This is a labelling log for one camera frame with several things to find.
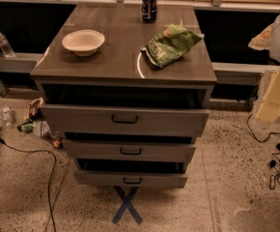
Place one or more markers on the grey drawer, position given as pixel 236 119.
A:
pixel 100 150
pixel 129 179
pixel 125 120

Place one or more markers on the small plastic bottle on floor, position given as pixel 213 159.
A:
pixel 8 115

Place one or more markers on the top grey drawer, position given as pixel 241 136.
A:
pixel 125 120

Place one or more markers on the grey drawer cabinet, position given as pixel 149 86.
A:
pixel 118 75

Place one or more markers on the green jalapeno chip bag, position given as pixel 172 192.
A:
pixel 170 45

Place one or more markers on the crumpled snack bag on floor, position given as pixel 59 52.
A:
pixel 34 109

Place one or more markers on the blue tape cross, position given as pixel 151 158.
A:
pixel 126 205

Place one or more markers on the bottom grey drawer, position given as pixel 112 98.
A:
pixel 129 179

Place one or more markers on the middle grey drawer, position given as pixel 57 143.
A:
pixel 100 150

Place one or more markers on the blue soda can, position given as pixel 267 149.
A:
pixel 149 10

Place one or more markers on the clear water bottle on ledge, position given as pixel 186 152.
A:
pixel 5 46

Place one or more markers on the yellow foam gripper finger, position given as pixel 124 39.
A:
pixel 269 109

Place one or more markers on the white paper bowl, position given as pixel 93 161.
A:
pixel 83 42

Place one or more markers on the green bottle on floor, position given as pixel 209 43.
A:
pixel 27 126

